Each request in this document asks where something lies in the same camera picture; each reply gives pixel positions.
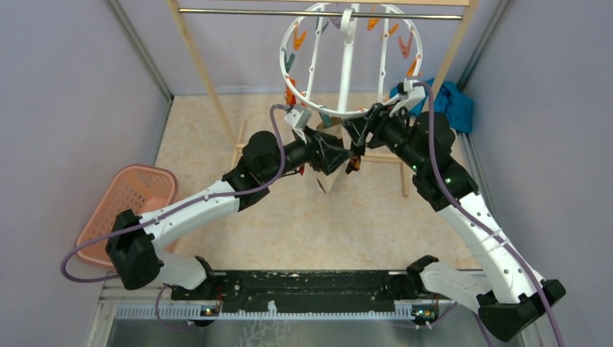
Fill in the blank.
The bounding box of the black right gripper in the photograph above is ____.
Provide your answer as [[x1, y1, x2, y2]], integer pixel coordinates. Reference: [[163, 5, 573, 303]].
[[342, 99, 425, 173]]

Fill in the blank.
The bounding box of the red snowflake sock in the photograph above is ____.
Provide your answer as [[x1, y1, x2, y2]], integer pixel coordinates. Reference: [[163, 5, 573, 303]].
[[284, 87, 296, 106]]

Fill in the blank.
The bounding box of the pink plastic laundry basket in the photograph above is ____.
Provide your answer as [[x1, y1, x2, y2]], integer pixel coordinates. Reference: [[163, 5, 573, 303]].
[[74, 164, 179, 270]]

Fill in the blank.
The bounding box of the blue crumpled cloth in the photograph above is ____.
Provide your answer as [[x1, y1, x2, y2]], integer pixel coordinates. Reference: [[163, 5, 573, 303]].
[[390, 78, 474, 134]]

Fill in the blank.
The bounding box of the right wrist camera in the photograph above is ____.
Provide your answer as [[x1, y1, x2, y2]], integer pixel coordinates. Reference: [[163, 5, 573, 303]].
[[387, 80, 426, 116]]

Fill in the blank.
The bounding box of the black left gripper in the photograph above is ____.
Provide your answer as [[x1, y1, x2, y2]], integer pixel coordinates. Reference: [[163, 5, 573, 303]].
[[263, 126, 354, 183]]

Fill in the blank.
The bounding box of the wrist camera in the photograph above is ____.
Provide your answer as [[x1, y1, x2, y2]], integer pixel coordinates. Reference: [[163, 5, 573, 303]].
[[284, 104, 312, 144], [387, 80, 426, 116]]

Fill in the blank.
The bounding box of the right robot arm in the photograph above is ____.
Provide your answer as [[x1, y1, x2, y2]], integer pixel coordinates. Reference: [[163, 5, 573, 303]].
[[342, 104, 566, 346]]

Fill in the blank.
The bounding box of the red black plaid sock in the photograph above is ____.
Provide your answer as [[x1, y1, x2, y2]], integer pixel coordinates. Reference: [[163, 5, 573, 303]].
[[345, 155, 361, 174]]

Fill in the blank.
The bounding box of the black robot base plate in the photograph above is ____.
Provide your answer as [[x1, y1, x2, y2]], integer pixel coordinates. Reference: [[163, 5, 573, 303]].
[[171, 270, 435, 314]]

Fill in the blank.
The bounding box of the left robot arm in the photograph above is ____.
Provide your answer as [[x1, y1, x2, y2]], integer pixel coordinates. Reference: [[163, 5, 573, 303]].
[[105, 127, 353, 299]]

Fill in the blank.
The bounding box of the white round clip hanger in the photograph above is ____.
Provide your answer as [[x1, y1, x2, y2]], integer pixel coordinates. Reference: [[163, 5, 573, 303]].
[[278, 2, 424, 119]]

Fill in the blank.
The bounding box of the wooden rack frame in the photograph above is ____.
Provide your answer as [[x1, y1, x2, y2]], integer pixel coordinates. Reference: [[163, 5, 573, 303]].
[[165, 0, 482, 198]]

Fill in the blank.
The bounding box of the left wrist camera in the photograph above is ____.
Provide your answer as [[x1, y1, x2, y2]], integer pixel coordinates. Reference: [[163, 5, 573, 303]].
[[284, 104, 312, 144]]

